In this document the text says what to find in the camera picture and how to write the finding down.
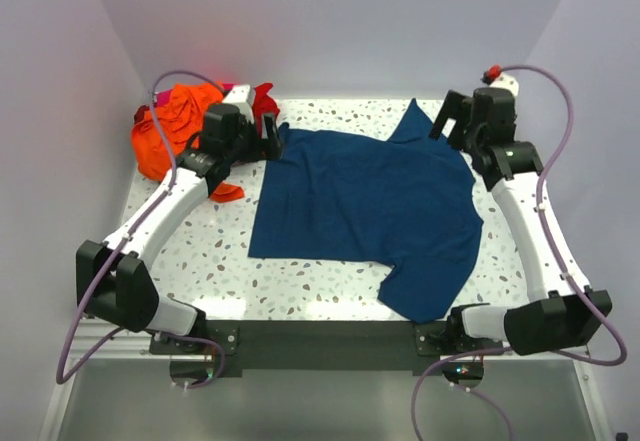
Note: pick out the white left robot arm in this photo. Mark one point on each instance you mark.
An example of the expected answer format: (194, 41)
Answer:
(113, 279)

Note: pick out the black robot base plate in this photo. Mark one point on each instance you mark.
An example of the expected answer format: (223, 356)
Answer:
(316, 346)

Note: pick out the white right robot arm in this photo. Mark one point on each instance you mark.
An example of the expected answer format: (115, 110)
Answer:
(562, 310)

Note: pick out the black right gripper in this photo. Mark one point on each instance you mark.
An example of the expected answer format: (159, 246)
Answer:
(461, 122)

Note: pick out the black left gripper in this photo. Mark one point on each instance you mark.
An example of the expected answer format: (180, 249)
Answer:
(260, 137)

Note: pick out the red t-shirt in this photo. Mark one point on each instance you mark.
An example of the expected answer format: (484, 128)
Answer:
(263, 103)

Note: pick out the blue t-shirt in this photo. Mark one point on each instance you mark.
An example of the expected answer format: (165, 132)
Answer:
(405, 202)

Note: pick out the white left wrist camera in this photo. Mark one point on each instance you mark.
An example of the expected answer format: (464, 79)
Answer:
(243, 97)

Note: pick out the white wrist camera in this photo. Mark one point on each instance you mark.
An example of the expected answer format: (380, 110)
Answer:
(496, 77)
(243, 97)

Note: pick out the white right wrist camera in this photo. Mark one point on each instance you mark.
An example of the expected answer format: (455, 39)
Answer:
(496, 77)

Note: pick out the orange t-shirt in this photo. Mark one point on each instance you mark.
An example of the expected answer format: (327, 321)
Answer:
(179, 120)

